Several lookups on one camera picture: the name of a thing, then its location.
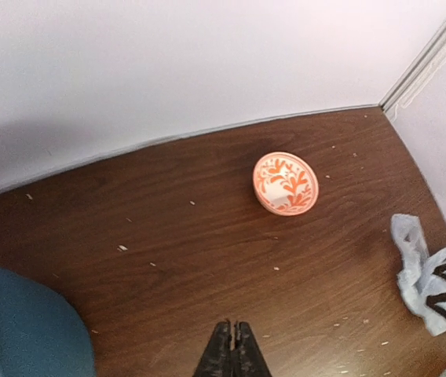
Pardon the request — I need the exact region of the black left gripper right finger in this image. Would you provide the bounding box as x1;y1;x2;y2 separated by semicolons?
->
231;322;271;377

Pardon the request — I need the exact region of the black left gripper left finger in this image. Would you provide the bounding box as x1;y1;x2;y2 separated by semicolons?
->
192;320;232;377

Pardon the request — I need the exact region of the teal plastic trash bin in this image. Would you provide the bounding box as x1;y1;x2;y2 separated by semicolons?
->
0;267;96;376

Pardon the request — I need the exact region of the translucent grey plastic bag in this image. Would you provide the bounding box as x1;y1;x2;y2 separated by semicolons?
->
390;214;446;336

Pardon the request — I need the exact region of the orange patterned ceramic bowl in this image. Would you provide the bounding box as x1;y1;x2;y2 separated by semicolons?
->
252;152;320;217

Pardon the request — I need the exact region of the right aluminium corner post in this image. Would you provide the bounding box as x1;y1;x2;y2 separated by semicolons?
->
379;21;446;113

